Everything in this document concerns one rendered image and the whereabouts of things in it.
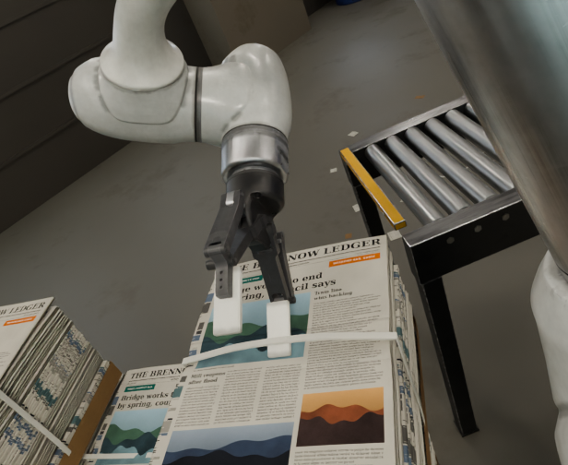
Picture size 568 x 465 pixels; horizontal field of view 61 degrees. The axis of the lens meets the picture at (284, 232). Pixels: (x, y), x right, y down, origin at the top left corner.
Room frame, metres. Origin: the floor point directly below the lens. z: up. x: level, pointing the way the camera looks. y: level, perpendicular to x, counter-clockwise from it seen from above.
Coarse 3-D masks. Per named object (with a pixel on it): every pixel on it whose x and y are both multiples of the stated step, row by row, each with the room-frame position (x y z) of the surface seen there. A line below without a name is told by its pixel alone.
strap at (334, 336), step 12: (288, 336) 0.43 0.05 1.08; (300, 336) 0.42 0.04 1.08; (312, 336) 0.42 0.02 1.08; (324, 336) 0.41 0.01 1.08; (336, 336) 0.40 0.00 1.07; (348, 336) 0.40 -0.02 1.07; (360, 336) 0.39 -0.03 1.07; (372, 336) 0.39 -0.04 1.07; (384, 336) 0.38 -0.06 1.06; (228, 348) 0.46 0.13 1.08; (240, 348) 0.45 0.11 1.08; (192, 360) 0.48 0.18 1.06
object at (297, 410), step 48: (192, 384) 0.44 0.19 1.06; (240, 384) 0.41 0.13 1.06; (288, 384) 0.38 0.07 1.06; (336, 384) 0.35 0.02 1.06; (384, 384) 0.32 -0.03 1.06; (192, 432) 0.37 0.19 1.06; (240, 432) 0.35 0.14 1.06; (288, 432) 0.32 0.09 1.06; (336, 432) 0.30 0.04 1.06; (384, 432) 0.27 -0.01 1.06
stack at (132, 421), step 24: (120, 384) 0.77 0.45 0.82; (144, 384) 0.72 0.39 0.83; (168, 384) 0.70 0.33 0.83; (120, 408) 0.69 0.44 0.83; (144, 408) 0.66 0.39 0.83; (96, 432) 0.66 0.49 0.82; (120, 432) 0.63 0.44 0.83; (144, 432) 0.61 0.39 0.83; (96, 456) 0.60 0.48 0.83; (120, 456) 0.58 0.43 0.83; (144, 456) 0.56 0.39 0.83; (432, 456) 0.53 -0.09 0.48
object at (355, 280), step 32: (288, 256) 0.60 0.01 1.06; (320, 256) 0.57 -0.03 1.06; (352, 256) 0.54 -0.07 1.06; (384, 256) 0.51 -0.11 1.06; (256, 288) 0.57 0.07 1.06; (320, 288) 0.51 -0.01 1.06; (352, 288) 0.48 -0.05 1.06; (384, 288) 0.45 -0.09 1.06; (256, 320) 0.50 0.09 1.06; (320, 320) 0.45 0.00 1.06; (352, 320) 0.43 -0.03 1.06; (416, 352) 0.49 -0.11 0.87
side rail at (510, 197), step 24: (504, 192) 0.83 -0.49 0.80; (456, 216) 0.83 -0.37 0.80; (480, 216) 0.79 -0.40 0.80; (504, 216) 0.78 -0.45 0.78; (528, 216) 0.78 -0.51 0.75; (408, 240) 0.82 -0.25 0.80; (432, 240) 0.79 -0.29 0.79; (456, 240) 0.79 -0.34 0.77; (480, 240) 0.79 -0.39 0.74; (504, 240) 0.79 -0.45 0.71; (432, 264) 0.80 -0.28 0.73; (456, 264) 0.79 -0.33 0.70
